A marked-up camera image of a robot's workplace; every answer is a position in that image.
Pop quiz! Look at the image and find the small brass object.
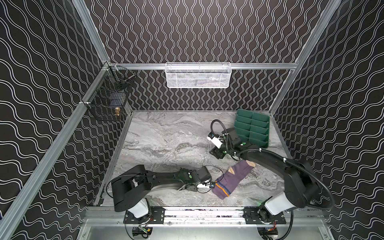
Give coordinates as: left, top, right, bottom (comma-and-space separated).
115, 107, 121, 117

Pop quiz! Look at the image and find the purple striped sock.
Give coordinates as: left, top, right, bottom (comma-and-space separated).
212, 160, 256, 200

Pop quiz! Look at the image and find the white wire basket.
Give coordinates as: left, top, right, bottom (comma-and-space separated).
165, 62, 232, 89

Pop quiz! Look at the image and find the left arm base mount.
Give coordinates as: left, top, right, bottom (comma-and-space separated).
124, 207, 166, 225

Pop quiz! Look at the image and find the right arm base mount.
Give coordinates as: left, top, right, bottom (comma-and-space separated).
242, 207, 287, 225

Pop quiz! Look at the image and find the black wire basket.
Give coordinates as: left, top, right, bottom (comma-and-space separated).
86, 66, 137, 122

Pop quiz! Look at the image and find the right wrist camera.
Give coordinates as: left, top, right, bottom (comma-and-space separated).
207, 132, 225, 149

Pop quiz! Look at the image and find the aluminium front rail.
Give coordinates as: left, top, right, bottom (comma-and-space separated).
85, 205, 326, 228

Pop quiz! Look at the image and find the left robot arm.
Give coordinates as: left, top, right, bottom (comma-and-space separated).
111, 165, 212, 219

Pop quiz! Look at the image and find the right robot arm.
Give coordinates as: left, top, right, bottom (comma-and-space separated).
207, 128, 320, 221

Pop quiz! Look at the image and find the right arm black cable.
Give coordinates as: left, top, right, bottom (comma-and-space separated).
209, 119, 335, 211

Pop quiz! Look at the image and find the green compartment tray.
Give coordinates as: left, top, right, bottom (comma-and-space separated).
234, 109, 270, 149

